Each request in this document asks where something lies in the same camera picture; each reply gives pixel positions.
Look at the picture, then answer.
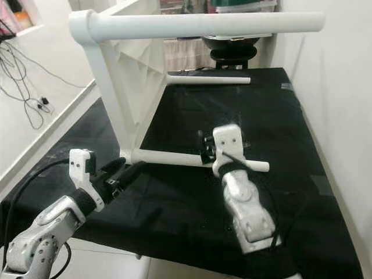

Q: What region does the white plastic table top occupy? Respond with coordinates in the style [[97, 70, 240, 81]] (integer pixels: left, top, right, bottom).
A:
[[69, 0, 169, 166]]

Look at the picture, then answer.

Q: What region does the black wall cable tangle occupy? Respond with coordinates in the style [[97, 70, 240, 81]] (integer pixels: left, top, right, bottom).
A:
[[0, 41, 88, 130]]

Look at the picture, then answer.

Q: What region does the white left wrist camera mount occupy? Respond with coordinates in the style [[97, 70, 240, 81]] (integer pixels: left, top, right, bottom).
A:
[[69, 148, 102, 211]]

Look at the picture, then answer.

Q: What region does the black wok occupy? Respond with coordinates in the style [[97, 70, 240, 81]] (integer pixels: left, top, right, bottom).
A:
[[201, 36, 256, 59]]

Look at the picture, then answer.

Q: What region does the clear plastic storage box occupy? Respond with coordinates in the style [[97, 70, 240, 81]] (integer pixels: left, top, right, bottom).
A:
[[215, 0, 277, 13]]

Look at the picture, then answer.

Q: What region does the orange bottle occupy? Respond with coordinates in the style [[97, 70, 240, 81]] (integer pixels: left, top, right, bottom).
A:
[[20, 9, 35, 30]]

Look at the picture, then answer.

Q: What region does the green plastic lid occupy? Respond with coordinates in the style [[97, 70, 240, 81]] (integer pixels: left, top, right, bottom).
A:
[[212, 0, 274, 8]]

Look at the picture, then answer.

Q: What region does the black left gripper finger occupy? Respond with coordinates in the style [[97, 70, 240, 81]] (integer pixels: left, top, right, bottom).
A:
[[99, 157, 127, 174], [113, 161, 148, 188]]

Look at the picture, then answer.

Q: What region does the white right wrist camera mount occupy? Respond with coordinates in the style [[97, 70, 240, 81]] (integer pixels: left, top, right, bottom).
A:
[[211, 124, 245, 177]]

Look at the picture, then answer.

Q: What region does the black table cloth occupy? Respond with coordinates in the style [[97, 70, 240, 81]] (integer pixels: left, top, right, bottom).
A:
[[0, 67, 364, 279]]

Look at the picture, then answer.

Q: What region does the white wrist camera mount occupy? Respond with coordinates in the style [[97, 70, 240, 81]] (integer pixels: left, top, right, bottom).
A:
[[69, 148, 102, 211], [211, 124, 245, 177]]

